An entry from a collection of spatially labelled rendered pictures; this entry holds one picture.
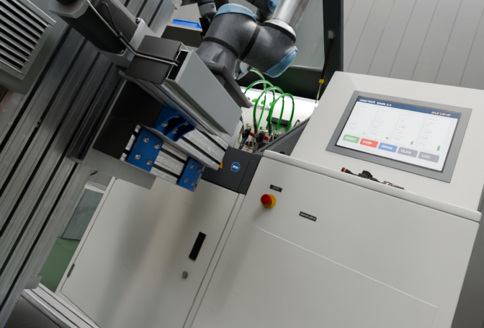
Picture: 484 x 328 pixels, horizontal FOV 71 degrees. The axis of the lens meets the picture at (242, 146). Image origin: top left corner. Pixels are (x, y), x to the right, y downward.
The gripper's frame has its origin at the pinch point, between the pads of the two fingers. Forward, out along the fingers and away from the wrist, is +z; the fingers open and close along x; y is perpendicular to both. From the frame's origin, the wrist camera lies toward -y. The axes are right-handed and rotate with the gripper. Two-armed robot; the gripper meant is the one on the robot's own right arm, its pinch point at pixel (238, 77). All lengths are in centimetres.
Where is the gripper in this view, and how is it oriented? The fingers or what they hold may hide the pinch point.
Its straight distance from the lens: 146.4
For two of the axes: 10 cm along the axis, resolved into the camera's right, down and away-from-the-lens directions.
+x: 8.1, 2.4, -5.3
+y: -4.4, -3.5, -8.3
